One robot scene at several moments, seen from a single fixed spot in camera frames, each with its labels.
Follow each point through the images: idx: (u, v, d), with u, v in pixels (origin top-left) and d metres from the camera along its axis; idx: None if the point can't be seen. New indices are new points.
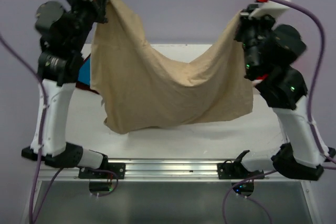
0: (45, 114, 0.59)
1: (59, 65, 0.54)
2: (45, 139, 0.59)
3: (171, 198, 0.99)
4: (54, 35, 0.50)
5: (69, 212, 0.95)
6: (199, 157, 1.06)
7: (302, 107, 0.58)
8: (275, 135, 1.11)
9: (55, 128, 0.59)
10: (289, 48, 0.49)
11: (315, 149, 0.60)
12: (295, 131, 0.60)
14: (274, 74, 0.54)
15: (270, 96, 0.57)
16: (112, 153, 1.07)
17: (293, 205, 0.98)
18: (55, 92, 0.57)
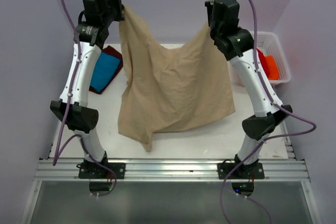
0: (77, 67, 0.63)
1: (93, 31, 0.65)
2: (74, 89, 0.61)
3: (172, 198, 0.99)
4: (94, 9, 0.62)
5: (70, 211, 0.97)
6: (199, 157, 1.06)
7: (250, 55, 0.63)
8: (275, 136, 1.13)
9: (84, 82, 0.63)
10: (222, 1, 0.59)
11: (264, 97, 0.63)
12: (246, 80, 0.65)
14: (221, 27, 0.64)
15: (221, 47, 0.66)
16: (112, 152, 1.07)
17: (292, 205, 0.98)
18: (88, 50, 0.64)
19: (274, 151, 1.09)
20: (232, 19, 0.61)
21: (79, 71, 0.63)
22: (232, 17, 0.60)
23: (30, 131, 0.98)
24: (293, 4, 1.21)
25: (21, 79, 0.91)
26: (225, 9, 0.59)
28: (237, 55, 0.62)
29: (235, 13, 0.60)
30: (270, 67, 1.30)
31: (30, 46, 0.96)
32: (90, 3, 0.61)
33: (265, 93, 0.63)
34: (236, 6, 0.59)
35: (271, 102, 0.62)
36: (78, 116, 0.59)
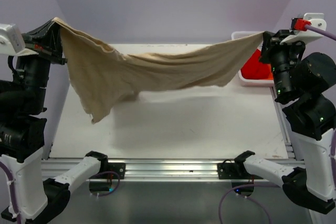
0: (14, 190, 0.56)
1: (13, 138, 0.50)
2: (20, 208, 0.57)
3: (172, 198, 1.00)
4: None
5: (70, 213, 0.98)
6: (199, 157, 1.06)
7: (327, 139, 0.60)
8: (275, 136, 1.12)
9: (27, 200, 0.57)
10: (320, 76, 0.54)
11: (330, 183, 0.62)
12: (314, 160, 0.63)
14: (301, 100, 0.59)
15: (295, 120, 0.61)
16: (112, 153, 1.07)
17: (294, 206, 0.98)
18: (18, 168, 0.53)
19: (274, 151, 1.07)
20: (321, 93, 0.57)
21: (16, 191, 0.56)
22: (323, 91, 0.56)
23: None
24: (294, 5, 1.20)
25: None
26: (321, 82, 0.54)
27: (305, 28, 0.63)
28: (314, 138, 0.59)
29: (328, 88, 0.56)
30: None
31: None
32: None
33: (332, 180, 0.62)
34: (335, 78, 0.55)
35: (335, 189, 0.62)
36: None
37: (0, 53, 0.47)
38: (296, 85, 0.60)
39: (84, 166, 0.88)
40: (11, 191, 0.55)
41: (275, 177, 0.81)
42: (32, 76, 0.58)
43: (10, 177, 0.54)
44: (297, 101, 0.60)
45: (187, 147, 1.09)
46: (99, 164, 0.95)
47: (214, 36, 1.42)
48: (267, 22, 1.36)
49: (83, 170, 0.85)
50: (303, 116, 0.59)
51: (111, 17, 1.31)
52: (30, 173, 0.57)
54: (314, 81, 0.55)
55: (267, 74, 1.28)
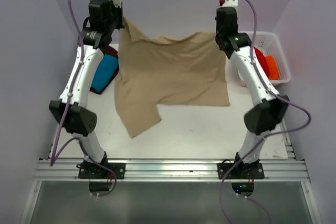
0: (79, 70, 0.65)
1: (96, 35, 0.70)
2: (74, 88, 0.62)
3: (172, 198, 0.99)
4: (99, 14, 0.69)
5: (69, 212, 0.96)
6: (200, 156, 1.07)
7: (247, 51, 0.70)
8: (274, 136, 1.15)
9: (84, 82, 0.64)
10: (222, 11, 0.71)
11: (260, 86, 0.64)
12: (244, 72, 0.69)
14: (221, 32, 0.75)
15: (222, 47, 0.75)
16: (113, 153, 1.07)
17: (293, 206, 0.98)
18: (92, 52, 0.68)
19: (274, 152, 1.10)
20: (230, 23, 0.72)
21: (80, 72, 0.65)
22: (230, 20, 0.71)
23: (30, 132, 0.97)
24: (293, 6, 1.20)
25: (20, 82, 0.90)
26: (223, 13, 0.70)
27: (226, 0, 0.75)
28: (234, 50, 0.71)
29: (233, 19, 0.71)
30: (271, 67, 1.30)
31: (29, 49, 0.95)
32: (94, 8, 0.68)
33: (260, 81, 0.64)
34: (234, 11, 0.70)
35: (266, 91, 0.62)
36: (76, 117, 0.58)
37: None
38: (218, 23, 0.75)
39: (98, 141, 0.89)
40: (79, 66, 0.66)
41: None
42: (114, 13, 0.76)
43: (82, 50, 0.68)
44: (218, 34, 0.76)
45: (188, 146, 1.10)
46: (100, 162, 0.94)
47: None
48: (266, 23, 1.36)
49: (94, 145, 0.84)
50: (225, 39, 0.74)
51: None
52: (94, 65, 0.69)
54: (221, 14, 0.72)
55: (266, 73, 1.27)
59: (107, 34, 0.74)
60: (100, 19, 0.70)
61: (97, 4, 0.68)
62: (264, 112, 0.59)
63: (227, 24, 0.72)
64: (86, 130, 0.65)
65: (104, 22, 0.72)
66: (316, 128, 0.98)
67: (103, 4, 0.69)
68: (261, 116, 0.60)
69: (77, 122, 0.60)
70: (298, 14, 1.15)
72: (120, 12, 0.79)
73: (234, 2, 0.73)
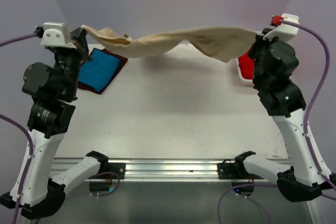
0: (30, 163, 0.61)
1: (49, 118, 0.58)
2: (25, 189, 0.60)
3: (172, 198, 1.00)
4: (41, 96, 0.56)
5: (69, 212, 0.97)
6: (200, 157, 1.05)
7: (299, 118, 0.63)
8: (275, 135, 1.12)
9: (37, 179, 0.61)
10: (279, 60, 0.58)
11: (311, 166, 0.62)
12: (291, 142, 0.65)
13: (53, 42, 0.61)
14: (270, 80, 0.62)
15: (265, 101, 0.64)
16: (113, 153, 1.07)
17: (293, 206, 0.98)
18: (43, 142, 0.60)
19: (274, 151, 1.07)
20: (283, 78, 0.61)
21: (30, 168, 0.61)
22: (287, 74, 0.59)
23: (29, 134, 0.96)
24: (295, 6, 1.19)
25: (19, 83, 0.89)
26: (282, 66, 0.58)
27: (281, 24, 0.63)
28: (283, 115, 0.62)
29: (289, 74, 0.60)
30: None
31: (27, 50, 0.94)
32: (34, 95, 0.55)
33: (312, 163, 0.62)
34: (295, 63, 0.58)
35: (318, 172, 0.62)
36: (30, 216, 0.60)
37: (57, 45, 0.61)
38: (270, 68, 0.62)
39: (83, 166, 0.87)
40: (28, 163, 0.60)
41: (272, 174, 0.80)
42: (69, 65, 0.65)
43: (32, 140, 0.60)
44: (265, 83, 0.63)
45: (189, 147, 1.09)
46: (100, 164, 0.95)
47: None
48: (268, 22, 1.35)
49: (83, 174, 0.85)
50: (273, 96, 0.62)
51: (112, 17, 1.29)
52: (50, 150, 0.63)
54: (277, 65, 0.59)
55: None
59: (63, 104, 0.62)
60: (46, 99, 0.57)
61: (37, 88, 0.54)
62: (314, 196, 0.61)
63: (280, 77, 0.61)
64: (48, 213, 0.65)
65: (53, 98, 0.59)
66: (317, 129, 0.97)
67: (42, 85, 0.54)
68: (310, 198, 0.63)
69: (36, 215, 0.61)
70: (301, 13, 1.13)
72: (77, 52, 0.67)
73: (293, 30, 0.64)
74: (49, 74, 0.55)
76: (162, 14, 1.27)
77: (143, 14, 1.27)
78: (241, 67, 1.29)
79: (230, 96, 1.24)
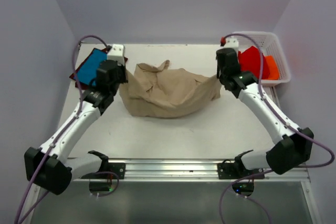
0: (73, 123, 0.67)
1: (97, 97, 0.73)
2: (58, 141, 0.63)
3: (172, 198, 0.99)
4: (103, 76, 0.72)
5: (68, 212, 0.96)
6: (204, 158, 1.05)
7: (254, 88, 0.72)
8: None
9: (71, 138, 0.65)
10: (220, 53, 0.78)
11: (277, 121, 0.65)
12: (257, 110, 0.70)
13: (115, 53, 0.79)
14: (225, 71, 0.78)
15: (228, 87, 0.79)
16: (113, 153, 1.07)
17: (293, 206, 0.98)
18: (89, 109, 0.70)
19: None
20: (233, 63, 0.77)
21: (71, 126, 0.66)
22: (232, 59, 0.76)
23: (29, 134, 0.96)
24: (293, 6, 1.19)
25: (19, 83, 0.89)
26: (224, 55, 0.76)
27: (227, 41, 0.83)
28: (241, 88, 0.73)
29: (234, 60, 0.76)
30: (270, 67, 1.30)
31: (25, 49, 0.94)
32: (101, 73, 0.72)
33: (277, 119, 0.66)
34: (234, 52, 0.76)
35: (285, 125, 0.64)
36: (50, 172, 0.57)
37: (117, 55, 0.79)
38: (221, 63, 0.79)
39: (86, 158, 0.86)
40: (71, 120, 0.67)
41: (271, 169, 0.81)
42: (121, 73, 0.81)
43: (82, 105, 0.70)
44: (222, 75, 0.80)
45: (189, 146, 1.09)
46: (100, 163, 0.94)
47: (214, 36, 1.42)
48: (267, 23, 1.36)
49: (84, 169, 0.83)
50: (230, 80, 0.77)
51: (111, 18, 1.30)
52: (90, 120, 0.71)
54: (222, 56, 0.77)
55: (266, 74, 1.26)
59: (109, 95, 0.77)
60: (105, 83, 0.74)
61: (106, 70, 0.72)
62: (289, 150, 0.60)
63: (229, 64, 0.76)
64: (56, 188, 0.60)
65: (109, 84, 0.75)
66: (316, 129, 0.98)
67: (110, 69, 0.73)
68: (289, 153, 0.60)
69: (51, 176, 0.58)
70: (300, 14, 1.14)
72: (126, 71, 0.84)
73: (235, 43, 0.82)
74: (116, 65, 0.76)
76: (162, 14, 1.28)
77: (143, 15, 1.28)
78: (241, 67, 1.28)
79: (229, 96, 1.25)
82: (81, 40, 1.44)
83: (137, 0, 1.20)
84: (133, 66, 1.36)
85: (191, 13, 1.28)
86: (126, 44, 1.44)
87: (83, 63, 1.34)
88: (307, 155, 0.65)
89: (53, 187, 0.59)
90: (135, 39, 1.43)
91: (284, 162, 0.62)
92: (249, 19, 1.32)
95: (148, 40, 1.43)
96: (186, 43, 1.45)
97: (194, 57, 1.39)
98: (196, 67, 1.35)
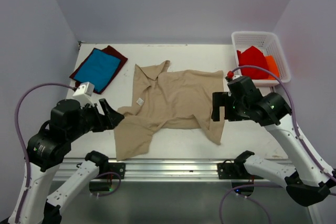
0: (28, 195, 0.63)
1: (45, 149, 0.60)
2: (22, 216, 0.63)
3: (172, 198, 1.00)
4: (58, 121, 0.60)
5: (67, 212, 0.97)
6: (198, 158, 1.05)
7: (288, 123, 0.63)
8: None
9: (32, 209, 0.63)
10: (235, 82, 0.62)
11: (313, 166, 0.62)
12: (287, 146, 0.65)
13: (78, 93, 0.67)
14: (245, 98, 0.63)
15: (253, 116, 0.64)
16: (113, 153, 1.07)
17: (293, 207, 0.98)
18: (38, 176, 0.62)
19: (274, 152, 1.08)
20: (251, 89, 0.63)
21: (28, 196, 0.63)
22: (249, 88, 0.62)
23: (29, 135, 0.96)
24: (293, 7, 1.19)
25: (18, 84, 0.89)
26: (240, 85, 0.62)
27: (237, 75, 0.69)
28: (274, 123, 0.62)
29: (251, 85, 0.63)
30: (270, 67, 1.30)
31: (25, 49, 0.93)
32: (55, 116, 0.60)
33: (313, 163, 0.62)
34: (249, 80, 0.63)
35: (321, 171, 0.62)
36: None
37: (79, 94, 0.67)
38: (235, 91, 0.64)
39: (81, 175, 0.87)
40: (25, 191, 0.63)
41: (277, 178, 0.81)
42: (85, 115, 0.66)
43: (30, 172, 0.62)
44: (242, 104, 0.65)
45: (188, 147, 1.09)
46: (97, 171, 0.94)
47: (214, 36, 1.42)
48: (267, 23, 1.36)
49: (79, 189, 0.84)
50: (255, 109, 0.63)
51: (111, 18, 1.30)
52: (46, 180, 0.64)
54: (235, 87, 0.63)
55: (267, 73, 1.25)
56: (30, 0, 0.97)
59: (64, 145, 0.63)
60: (61, 128, 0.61)
61: (63, 113, 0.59)
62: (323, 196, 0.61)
63: (248, 92, 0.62)
64: None
65: (64, 131, 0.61)
66: (316, 129, 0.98)
67: (68, 110, 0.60)
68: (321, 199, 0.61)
69: None
70: (300, 14, 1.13)
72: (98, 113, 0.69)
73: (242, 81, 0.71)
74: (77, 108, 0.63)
76: (161, 15, 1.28)
77: (143, 16, 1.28)
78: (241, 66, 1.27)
79: None
82: (81, 40, 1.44)
83: (137, 0, 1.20)
84: (133, 66, 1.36)
85: (191, 14, 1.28)
86: (127, 45, 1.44)
87: (82, 63, 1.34)
88: None
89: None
90: (135, 39, 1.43)
91: (308, 201, 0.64)
92: (248, 19, 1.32)
95: (148, 40, 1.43)
96: (186, 43, 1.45)
97: (194, 57, 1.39)
98: (196, 67, 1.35)
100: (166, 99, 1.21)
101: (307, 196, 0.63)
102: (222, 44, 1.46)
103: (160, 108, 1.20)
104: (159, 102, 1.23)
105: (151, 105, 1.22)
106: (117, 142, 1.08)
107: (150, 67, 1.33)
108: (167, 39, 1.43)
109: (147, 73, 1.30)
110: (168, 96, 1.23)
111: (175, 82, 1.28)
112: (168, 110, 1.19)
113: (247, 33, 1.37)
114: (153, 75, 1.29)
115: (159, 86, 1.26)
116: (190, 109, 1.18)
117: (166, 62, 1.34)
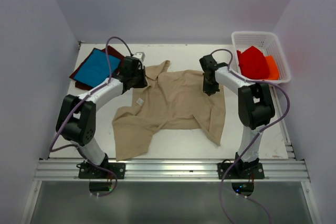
0: (103, 87, 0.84)
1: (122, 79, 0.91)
2: (93, 94, 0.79)
3: (172, 198, 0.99)
4: (127, 64, 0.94)
5: (67, 212, 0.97)
6: (198, 158, 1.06)
7: (224, 68, 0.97)
8: (275, 136, 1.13)
9: (102, 97, 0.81)
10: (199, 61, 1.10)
11: (239, 81, 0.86)
12: (228, 80, 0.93)
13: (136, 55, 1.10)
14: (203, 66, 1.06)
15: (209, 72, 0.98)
16: (113, 153, 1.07)
17: (293, 206, 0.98)
18: (116, 82, 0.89)
19: (274, 152, 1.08)
20: (210, 62, 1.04)
21: (103, 88, 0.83)
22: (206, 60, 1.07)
23: (29, 135, 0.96)
24: (293, 7, 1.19)
25: (18, 85, 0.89)
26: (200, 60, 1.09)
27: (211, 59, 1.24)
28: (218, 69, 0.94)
29: (210, 59, 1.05)
30: (270, 67, 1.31)
31: (24, 50, 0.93)
32: (128, 61, 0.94)
33: (238, 79, 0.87)
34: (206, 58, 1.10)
35: (244, 81, 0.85)
36: (84, 113, 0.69)
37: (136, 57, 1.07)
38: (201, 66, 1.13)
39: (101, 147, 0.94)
40: (104, 84, 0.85)
41: None
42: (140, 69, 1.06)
43: (111, 79, 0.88)
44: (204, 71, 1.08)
45: (188, 146, 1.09)
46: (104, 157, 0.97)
47: (214, 36, 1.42)
48: (266, 23, 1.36)
49: (91, 153, 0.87)
50: (209, 71, 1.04)
51: (111, 18, 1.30)
52: (115, 89, 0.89)
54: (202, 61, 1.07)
55: (266, 73, 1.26)
56: (29, 0, 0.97)
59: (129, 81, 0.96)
60: (128, 70, 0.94)
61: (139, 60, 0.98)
62: (249, 94, 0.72)
63: (208, 63, 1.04)
64: (83, 137, 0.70)
65: (131, 72, 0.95)
66: (316, 129, 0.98)
67: (136, 59, 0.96)
68: (250, 99, 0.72)
69: (84, 119, 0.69)
70: (300, 15, 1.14)
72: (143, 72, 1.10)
73: None
74: (139, 60, 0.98)
76: (161, 15, 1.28)
77: (143, 16, 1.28)
78: (241, 66, 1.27)
79: (230, 95, 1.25)
82: (81, 40, 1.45)
83: (137, 0, 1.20)
84: None
85: (191, 13, 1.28)
86: (127, 45, 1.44)
87: (82, 63, 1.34)
88: (272, 107, 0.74)
89: (80, 134, 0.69)
90: (135, 39, 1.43)
91: (245, 107, 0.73)
92: (248, 19, 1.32)
95: (148, 40, 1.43)
96: (186, 43, 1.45)
97: (194, 57, 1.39)
98: (196, 67, 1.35)
100: (166, 98, 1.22)
101: (242, 102, 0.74)
102: (221, 44, 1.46)
103: (160, 108, 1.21)
104: (157, 102, 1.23)
105: (151, 105, 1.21)
106: (117, 142, 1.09)
107: (150, 67, 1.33)
108: (167, 39, 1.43)
109: (147, 73, 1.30)
110: (168, 95, 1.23)
111: (175, 82, 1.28)
112: (167, 110, 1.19)
113: (247, 33, 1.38)
114: (153, 75, 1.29)
115: (159, 85, 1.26)
116: (190, 109, 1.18)
117: (165, 62, 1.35)
